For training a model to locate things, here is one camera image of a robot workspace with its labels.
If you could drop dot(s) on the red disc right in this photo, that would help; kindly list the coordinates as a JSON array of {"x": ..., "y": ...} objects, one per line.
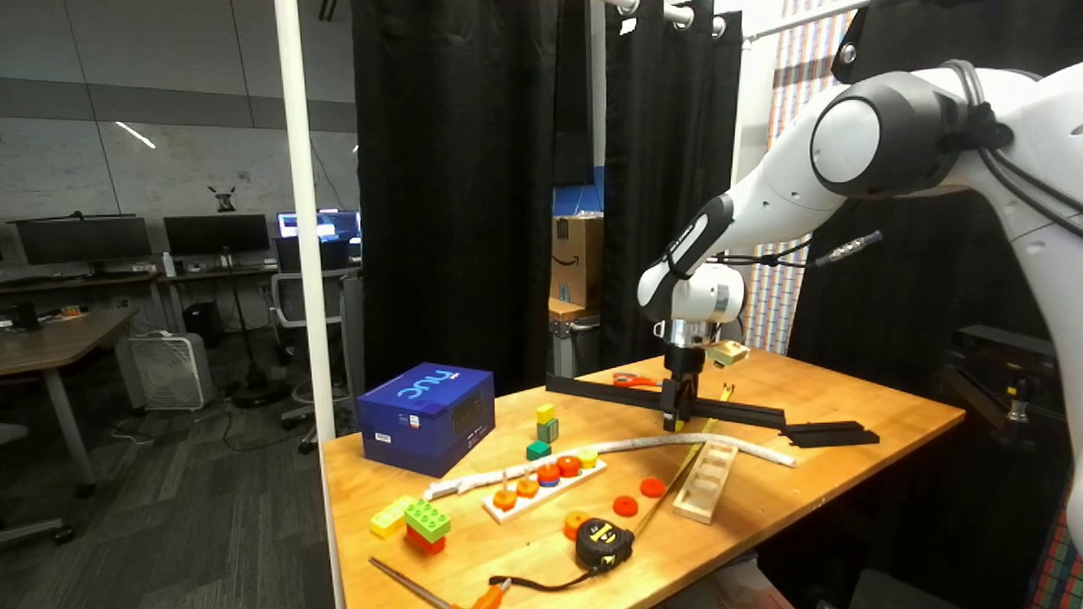
[{"x": 652, "y": 487}]

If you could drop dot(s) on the long black bar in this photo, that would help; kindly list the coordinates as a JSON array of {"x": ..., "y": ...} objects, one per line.
[{"x": 656, "y": 399}]

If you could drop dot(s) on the grey office chair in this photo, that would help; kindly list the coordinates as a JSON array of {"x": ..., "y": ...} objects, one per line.
[{"x": 346, "y": 345}]

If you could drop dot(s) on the orange scissors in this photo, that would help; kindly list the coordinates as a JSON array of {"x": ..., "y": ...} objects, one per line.
[{"x": 635, "y": 380}]

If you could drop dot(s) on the office desk with monitors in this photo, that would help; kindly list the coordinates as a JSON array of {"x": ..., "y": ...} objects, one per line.
[{"x": 77, "y": 255}]

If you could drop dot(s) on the yellow lego brick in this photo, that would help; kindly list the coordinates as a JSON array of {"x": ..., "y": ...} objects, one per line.
[{"x": 391, "y": 517}]

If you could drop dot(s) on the blue cardboard box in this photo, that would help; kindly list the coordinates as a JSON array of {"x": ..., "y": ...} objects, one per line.
[{"x": 428, "y": 418}]

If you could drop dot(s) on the orange cylinder block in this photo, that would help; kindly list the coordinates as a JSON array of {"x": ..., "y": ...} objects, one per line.
[{"x": 575, "y": 523}]

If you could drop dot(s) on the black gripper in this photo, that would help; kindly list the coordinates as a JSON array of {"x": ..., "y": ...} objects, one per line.
[{"x": 683, "y": 386}]

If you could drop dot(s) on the wrist camera with wood mount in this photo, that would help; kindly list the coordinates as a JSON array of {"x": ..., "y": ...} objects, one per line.
[{"x": 726, "y": 353}]

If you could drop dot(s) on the yellow block on green stack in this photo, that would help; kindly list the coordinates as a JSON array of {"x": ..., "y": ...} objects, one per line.
[{"x": 547, "y": 415}]

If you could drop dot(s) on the black curtain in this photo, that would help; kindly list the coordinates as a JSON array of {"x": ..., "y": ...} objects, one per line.
[{"x": 473, "y": 112}]

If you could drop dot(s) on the white wooden slotted tray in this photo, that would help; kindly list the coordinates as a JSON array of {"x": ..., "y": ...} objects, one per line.
[{"x": 705, "y": 481}]

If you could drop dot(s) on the white box fan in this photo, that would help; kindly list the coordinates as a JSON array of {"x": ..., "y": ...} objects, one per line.
[{"x": 166, "y": 368}]

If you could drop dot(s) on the white peg board with rings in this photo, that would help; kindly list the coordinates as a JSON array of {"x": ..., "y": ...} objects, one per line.
[{"x": 533, "y": 487}]

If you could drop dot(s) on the red lego brick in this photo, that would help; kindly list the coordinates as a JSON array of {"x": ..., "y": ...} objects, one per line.
[{"x": 422, "y": 545}]

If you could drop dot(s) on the teal round block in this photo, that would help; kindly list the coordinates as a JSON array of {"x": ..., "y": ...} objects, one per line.
[{"x": 537, "y": 447}]

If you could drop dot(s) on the red disc left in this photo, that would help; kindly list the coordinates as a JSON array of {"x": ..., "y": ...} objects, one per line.
[{"x": 623, "y": 505}]

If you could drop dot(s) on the wooden dowel stick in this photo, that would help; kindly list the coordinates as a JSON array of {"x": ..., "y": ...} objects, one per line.
[{"x": 694, "y": 441}]

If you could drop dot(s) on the cardboard amazon box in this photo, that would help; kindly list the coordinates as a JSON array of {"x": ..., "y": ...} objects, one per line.
[{"x": 576, "y": 255}]

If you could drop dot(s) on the red disc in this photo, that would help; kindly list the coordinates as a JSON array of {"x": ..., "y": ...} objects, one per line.
[
  {"x": 652, "y": 487},
  {"x": 623, "y": 505}
]

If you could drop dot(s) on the white frame pole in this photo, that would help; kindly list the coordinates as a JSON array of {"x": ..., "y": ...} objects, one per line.
[{"x": 309, "y": 255}]

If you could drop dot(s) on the short black bar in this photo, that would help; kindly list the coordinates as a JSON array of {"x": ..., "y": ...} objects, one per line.
[{"x": 832, "y": 433}]

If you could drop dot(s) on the green lego brick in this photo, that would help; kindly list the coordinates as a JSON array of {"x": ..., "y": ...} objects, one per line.
[{"x": 428, "y": 523}]

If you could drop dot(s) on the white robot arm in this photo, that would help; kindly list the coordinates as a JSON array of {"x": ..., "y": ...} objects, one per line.
[{"x": 1011, "y": 137}]

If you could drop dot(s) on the black tape measure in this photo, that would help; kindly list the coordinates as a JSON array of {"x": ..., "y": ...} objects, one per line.
[{"x": 602, "y": 545}]

